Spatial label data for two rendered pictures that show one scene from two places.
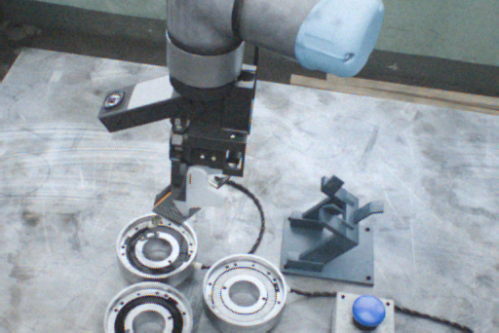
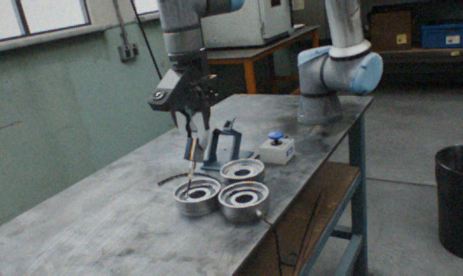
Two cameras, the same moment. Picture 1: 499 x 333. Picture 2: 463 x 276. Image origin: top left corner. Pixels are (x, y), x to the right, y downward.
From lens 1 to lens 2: 79 cm
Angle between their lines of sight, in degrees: 55
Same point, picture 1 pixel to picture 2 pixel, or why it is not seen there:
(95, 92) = (42, 222)
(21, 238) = (140, 256)
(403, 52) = not seen: hidden behind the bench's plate
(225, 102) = (201, 61)
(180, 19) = (185, 13)
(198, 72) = (197, 38)
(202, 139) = (205, 81)
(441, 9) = (63, 180)
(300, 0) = not seen: outside the picture
